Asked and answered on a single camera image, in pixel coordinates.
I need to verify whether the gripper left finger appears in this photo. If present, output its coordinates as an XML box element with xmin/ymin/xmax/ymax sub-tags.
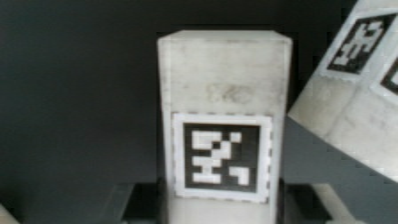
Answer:
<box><xmin>100</xmin><ymin>182</ymin><xmax>168</xmax><ymax>224</ymax></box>

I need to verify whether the white leg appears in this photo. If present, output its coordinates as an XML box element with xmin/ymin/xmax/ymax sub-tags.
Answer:
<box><xmin>288</xmin><ymin>0</ymin><xmax>398</xmax><ymax>182</ymax></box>
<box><xmin>159</xmin><ymin>30</ymin><xmax>294</xmax><ymax>224</ymax></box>

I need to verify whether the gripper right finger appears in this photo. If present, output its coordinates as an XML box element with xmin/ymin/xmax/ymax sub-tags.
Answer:
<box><xmin>278</xmin><ymin>182</ymin><xmax>356</xmax><ymax>224</ymax></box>

